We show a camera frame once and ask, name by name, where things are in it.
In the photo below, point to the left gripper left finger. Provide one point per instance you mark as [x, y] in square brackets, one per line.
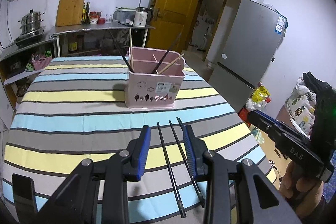
[76, 199]

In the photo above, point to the person's right hand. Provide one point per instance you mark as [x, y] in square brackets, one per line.
[312, 187]

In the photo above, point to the red box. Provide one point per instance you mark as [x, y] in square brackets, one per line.
[243, 113]

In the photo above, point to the clear storage box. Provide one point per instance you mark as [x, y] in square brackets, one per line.
[124, 15]

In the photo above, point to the white electric kettle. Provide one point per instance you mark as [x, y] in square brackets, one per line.
[142, 15]

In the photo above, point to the pineapple print cloth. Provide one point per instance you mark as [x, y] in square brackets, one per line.
[301, 106]

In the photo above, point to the yellow wooden door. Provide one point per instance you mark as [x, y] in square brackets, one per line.
[171, 24]

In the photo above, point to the yellow snack bag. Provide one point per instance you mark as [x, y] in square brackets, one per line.
[261, 93]

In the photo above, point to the wooden cutting board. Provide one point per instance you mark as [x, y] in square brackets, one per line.
[69, 12]

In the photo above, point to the striped tablecloth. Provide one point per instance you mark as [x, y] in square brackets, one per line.
[75, 109]

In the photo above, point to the stainless steel steamer pot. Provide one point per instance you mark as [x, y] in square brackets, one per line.
[31, 21]

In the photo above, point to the red lidded jar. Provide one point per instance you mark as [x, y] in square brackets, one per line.
[95, 18]

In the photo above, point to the gas stove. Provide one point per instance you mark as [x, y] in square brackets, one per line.
[31, 37]

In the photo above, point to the metal kitchen counter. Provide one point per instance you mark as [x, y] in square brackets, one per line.
[76, 40]

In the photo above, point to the dark oil bottle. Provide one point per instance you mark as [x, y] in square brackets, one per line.
[87, 10]

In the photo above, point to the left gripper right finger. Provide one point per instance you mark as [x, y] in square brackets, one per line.
[257, 200]

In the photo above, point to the grey refrigerator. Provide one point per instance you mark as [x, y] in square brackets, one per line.
[255, 35]

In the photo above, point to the pink plastic basket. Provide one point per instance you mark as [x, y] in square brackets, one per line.
[39, 62]

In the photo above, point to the pink utensil caddy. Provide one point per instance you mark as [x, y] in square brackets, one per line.
[146, 91]

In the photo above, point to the cardboard box with drawings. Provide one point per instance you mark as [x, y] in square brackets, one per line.
[278, 162]

